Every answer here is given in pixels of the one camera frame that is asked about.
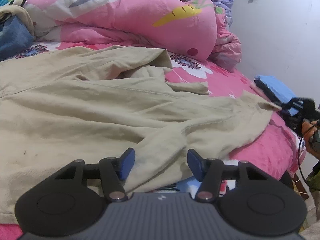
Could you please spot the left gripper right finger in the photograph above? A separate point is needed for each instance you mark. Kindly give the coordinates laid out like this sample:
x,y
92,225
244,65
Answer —
x,y
207,171

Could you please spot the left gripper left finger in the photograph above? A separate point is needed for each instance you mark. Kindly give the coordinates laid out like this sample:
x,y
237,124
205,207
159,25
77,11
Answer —
x,y
114,171

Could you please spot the beige jacket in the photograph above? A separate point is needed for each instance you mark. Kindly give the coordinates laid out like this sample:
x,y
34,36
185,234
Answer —
x,y
79,103

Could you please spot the folded blue clothes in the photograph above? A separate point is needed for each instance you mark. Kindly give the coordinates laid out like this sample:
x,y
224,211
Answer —
x,y
274,89

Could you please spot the pink cartoon quilt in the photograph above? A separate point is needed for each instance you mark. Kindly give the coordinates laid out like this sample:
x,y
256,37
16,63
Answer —
x,y
196,28

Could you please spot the blue jeans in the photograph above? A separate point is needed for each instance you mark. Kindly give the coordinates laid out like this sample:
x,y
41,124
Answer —
x,y
15,37

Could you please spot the beige garment pile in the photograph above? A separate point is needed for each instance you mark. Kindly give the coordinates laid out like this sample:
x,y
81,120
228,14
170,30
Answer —
x,y
16,8

